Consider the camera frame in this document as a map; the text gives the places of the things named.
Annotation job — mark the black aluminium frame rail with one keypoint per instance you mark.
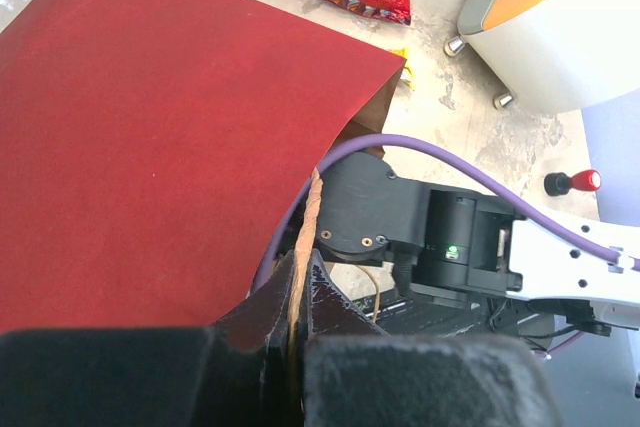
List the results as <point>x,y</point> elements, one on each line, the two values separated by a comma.
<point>401,316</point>

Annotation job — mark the yellow snack bar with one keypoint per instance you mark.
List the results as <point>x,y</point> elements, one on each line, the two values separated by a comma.
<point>407,76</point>

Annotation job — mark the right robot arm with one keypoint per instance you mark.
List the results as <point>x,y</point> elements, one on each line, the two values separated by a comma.
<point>463,261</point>

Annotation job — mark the red emergency stop button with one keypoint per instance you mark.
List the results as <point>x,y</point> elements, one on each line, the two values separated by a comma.
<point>560,184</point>

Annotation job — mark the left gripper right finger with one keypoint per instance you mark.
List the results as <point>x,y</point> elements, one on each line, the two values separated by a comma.
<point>355,374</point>

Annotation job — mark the red paper bag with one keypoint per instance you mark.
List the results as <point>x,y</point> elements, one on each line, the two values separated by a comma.
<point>150,148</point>

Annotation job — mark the white cylindrical appliance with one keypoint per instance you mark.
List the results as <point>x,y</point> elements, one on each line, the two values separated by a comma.
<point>553,56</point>

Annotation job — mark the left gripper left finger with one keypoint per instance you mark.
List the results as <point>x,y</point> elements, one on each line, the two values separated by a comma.
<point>230,373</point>

